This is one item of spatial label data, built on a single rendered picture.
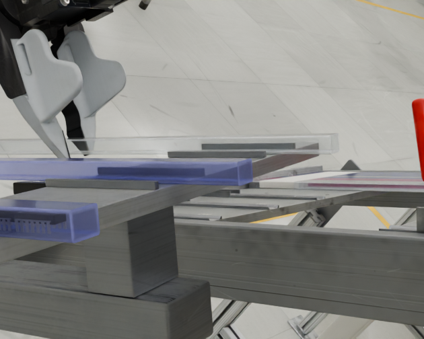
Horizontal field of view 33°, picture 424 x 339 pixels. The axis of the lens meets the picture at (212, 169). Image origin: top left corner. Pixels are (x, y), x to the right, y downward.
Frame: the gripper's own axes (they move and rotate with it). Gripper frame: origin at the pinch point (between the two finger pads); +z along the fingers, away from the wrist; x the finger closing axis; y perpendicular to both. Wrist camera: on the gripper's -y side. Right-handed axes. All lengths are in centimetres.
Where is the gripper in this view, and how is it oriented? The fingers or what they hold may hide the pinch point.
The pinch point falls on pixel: (64, 142)
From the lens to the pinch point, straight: 54.7
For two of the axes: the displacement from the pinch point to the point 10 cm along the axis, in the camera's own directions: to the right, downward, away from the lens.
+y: 8.0, -2.5, -5.4
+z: 2.9, 9.6, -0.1
